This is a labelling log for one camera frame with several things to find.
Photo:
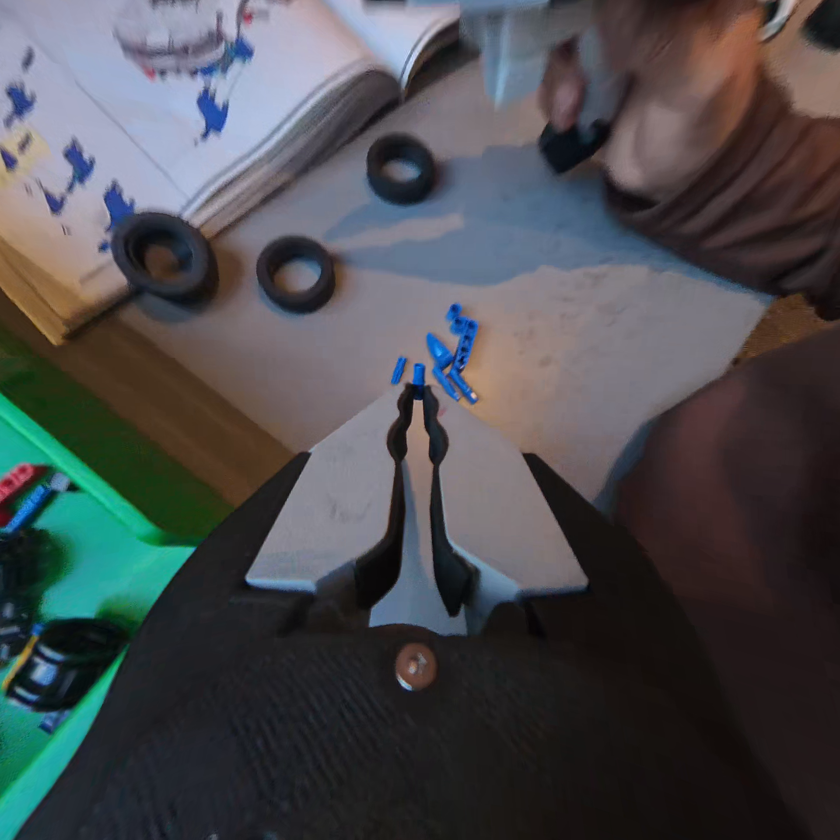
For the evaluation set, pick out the green box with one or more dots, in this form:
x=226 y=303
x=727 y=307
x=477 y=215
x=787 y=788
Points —
x=98 y=571

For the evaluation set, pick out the long blue connector pin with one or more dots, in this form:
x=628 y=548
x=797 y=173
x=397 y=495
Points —
x=33 y=508

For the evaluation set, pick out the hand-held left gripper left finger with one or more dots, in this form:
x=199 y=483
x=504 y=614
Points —
x=328 y=518

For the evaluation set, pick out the blue curved tooth piece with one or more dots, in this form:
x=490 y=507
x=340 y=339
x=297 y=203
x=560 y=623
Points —
x=438 y=348

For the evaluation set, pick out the black rubber tyre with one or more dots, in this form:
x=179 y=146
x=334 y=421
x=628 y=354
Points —
x=377 y=174
x=200 y=262
x=266 y=272

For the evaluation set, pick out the red L-shaped beam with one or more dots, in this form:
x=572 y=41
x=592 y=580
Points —
x=23 y=479

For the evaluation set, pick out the yellow axle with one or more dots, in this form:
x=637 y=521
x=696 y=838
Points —
x=14 y=666

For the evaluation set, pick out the open instruction booklet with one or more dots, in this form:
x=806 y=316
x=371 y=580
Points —
x=262 y=98

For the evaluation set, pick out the blue L-shaped beam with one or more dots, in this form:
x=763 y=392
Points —
x=464 y=338

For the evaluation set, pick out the person's right hand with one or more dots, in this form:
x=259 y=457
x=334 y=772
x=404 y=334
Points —
x=682 y=85

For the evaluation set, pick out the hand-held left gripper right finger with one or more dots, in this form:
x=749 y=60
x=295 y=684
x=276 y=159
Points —
x=505 y=525

